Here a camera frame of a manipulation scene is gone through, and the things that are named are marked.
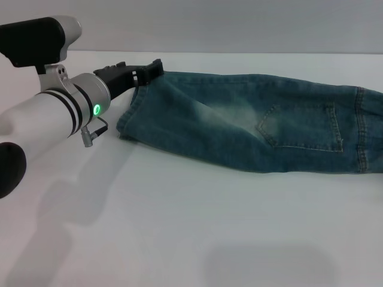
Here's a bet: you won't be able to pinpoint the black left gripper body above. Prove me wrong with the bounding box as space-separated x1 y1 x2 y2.
93 61 139 101

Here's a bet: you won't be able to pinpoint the blue denim shorts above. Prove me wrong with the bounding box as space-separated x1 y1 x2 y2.
115 70 383 175

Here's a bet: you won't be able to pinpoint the silver left arm cable connector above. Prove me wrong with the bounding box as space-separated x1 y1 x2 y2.
80 118 109 148

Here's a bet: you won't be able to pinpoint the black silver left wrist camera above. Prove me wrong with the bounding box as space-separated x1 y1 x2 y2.
0 17 83 77

